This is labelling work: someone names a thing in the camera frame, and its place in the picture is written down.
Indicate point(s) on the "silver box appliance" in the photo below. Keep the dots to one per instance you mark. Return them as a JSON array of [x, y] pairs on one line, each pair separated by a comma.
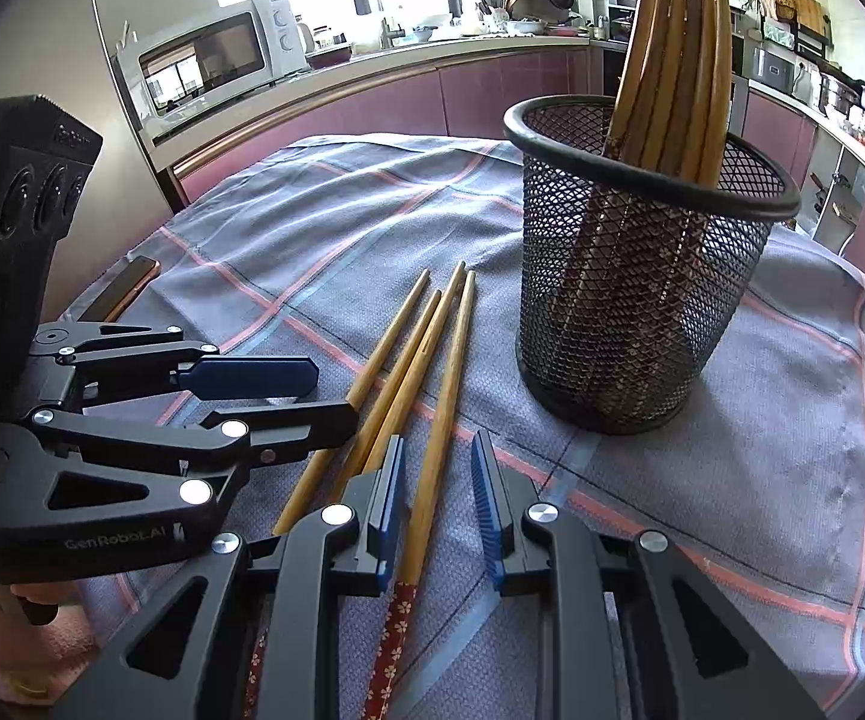
[[772, 69]]

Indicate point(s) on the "white microwave oven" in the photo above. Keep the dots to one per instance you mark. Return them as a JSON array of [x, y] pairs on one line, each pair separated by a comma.
[[207, 52]]

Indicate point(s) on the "black mesh utensil holder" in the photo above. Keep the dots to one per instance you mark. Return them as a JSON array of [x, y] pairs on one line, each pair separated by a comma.
[[627, 330]]

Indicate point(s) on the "orange edged phone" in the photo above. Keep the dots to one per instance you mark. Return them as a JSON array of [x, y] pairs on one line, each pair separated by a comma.
[[132, 281]]

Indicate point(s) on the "purple kitchen base cabinets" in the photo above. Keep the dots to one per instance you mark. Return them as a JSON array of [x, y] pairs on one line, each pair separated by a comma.
[[402, 101]]

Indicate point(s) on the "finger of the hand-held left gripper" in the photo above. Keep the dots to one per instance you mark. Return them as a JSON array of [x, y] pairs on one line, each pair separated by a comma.
[[290, 424], [252, 379]]

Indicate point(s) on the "wooden cutting board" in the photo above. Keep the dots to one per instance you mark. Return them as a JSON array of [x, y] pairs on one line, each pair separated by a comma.
[[811, 15]]

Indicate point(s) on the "white electric kettle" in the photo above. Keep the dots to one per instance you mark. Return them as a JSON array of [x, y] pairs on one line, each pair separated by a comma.
[[304, 34]]

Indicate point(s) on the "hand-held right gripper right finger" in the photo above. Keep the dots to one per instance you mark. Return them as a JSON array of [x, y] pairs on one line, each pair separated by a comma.
[[486, 517]]

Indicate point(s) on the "built-in black oven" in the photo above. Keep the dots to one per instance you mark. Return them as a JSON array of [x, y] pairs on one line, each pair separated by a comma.
[[609, 86]]

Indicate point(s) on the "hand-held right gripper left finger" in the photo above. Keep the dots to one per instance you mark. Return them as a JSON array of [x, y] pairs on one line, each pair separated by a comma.
[[391, 514]]

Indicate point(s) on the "grey plaid tablecloth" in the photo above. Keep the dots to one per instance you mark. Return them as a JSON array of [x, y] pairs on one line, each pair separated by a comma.
[[327, 225]]

